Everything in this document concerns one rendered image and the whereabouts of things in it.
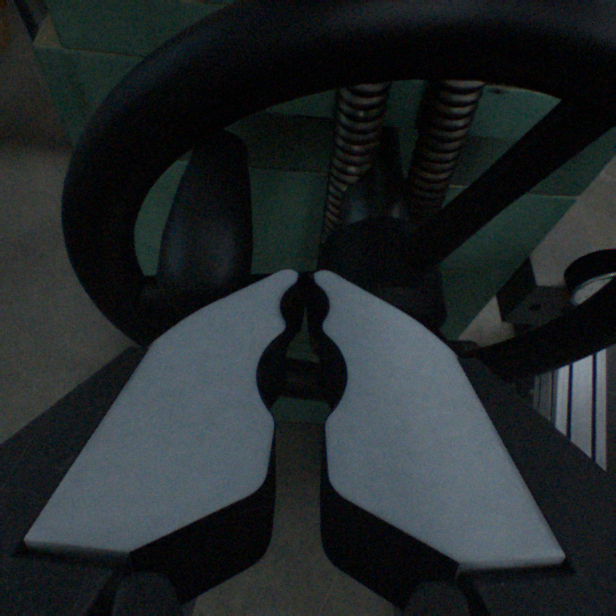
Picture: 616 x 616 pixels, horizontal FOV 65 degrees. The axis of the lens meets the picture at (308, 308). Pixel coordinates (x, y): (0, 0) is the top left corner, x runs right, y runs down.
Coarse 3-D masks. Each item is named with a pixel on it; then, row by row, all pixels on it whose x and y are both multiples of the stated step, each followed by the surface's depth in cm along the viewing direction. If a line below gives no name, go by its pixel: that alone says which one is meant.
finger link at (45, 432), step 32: (128, 352) 9; (96, 384) 8; (64, 416) 7; (96, 416) 7; (0, 448) 7; (32, 448) 7; (64, 448) 7; (0, 480) 6; (32, 480) 6; (0, 512) 6; (32, 512) 6; (0, 544) 6; (0, 576) 5; (32, 576) 5; (64, 576) 5; (96, 576) 5; (0, 608) 5; (32, 608) 5; (64, 608) 5; (96, 608) 5
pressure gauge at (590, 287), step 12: (600, 252) 44; (612, 252) 44; (576, 264) 45; (588, 264) 44; (600, 264) 44; (612, 264) 43; (564, 276) 47; (576, 276) 45; (588, 276) 44; (600, 276) 43; (612, 276) 43; (576, 288) 45; (588, 288) 45; (576, 300) 47
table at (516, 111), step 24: (216, 0) 29; (312, 96) 24; (336, 96) 24; (408, 96) 24; (504, 96) 24; (528, 96) 24; (408, 120) 25; (480, 120) 25; (504, 120) 25; (528, 120) 25
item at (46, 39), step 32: (64, 64) 33; (96, 64) 33; (128, 64) 33; (64, 96) 35; (96, 96) 35; (64, 128) 38; (224, 128) 37; (256, 128) 37; (288, 128) 37; (320, 128) 37; (256, 160) 40; (288, 160) 40; (320, 160) 40; (480, 160) 40; (576, 160) 40; (608, 160) 40; (544, 192) 43; (576, 192) 43
